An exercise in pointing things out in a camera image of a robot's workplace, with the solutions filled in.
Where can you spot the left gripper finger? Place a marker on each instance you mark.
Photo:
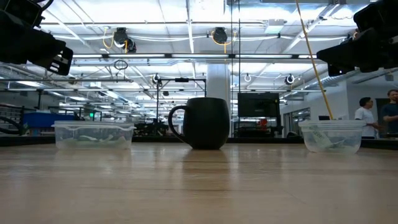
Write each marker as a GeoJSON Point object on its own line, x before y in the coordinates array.
{"type": "Point", "coordinates": [63, 62]}
{"type": "Point", "coordinates": [28, 43]}

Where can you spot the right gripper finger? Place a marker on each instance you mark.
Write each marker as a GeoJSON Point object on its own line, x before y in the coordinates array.
{"type": "Point", "coordinates": [357, 53]}
{"type": "Point", "coordinates": [379, 15]}

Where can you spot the blue workbench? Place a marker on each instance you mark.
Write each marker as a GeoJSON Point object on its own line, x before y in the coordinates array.
{"type": "Point", "coordinates": [46, 119]}

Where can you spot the person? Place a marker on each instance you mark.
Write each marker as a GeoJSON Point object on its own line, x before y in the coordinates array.
{"type": "Point", "coordinates": [365, 119]}
{"type": "Point", "coordinates": [391, 115]}

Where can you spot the clear rectangular plastic container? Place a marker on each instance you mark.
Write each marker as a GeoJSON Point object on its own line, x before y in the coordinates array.
{"type": "Point", "coordinates": [93, 127]}

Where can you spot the clear round plastic container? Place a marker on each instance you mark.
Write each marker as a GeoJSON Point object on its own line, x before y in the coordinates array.
{"type": "Point", "coordinates": [332, 124]}

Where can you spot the black monitor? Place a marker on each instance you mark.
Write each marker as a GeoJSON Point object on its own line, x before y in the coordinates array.
{"type": "Point", "coordinates": [258, 104]}

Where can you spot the white pillar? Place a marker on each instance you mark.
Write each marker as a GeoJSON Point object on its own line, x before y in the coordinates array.
{"type": "Point", "coordinates": [217, 81]}

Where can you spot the dark green ceramic mug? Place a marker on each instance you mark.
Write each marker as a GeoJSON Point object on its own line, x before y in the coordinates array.
{"type": "Point", "coordinates": [205, 124]}

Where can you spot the silver ventilation duct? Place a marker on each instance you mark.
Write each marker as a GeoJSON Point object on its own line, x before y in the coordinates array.
{"type": "Point", "coordinates": [326, 81]}

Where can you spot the black aluminium table frame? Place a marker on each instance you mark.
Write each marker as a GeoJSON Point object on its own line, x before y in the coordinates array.
{"type": "Point", "coordinates": [149, 140]}

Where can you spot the black gantry frame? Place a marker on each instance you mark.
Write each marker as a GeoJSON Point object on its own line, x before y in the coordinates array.
{"type": "Point", "coordinates": [182, 80]}

